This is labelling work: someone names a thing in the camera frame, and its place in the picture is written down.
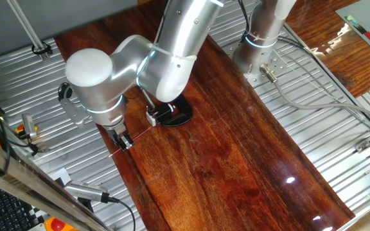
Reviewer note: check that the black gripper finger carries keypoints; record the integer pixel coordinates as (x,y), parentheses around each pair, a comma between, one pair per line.
(120,142)
(129,140)

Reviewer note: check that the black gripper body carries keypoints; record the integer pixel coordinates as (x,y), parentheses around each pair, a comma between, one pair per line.
(116,131)

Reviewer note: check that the red pencil with eraser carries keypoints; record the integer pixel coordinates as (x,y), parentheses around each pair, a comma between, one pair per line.
(141,133)

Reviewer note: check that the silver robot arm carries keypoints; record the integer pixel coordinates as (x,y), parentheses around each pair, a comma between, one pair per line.
(159,51)

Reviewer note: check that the black and white pencil sharpener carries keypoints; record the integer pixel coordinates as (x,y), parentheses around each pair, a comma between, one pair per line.
(161,113)

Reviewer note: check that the black C-clamp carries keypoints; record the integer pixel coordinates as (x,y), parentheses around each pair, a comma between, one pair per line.
(181,115)

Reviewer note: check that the red round button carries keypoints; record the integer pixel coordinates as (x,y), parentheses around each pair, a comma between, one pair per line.
(58,224)

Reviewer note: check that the black and white marker sheet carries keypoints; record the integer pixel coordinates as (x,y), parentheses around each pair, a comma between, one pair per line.
(38,215)

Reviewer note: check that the aluminium pole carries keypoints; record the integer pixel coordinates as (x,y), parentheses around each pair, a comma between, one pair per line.
(27,29)

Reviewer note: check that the black keyboard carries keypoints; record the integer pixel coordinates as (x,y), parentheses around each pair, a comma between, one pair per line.
(2,208)

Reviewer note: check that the grey board with coloured blocks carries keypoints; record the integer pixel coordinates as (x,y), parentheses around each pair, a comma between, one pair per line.
(369,25)

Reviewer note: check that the silver finned camera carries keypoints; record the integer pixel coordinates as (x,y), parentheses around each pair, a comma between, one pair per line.
(85,191)

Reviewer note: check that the steel frame bar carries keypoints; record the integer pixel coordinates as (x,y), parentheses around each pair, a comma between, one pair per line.
(37,189)

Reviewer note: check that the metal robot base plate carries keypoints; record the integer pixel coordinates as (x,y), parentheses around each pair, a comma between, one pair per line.
(268,69)

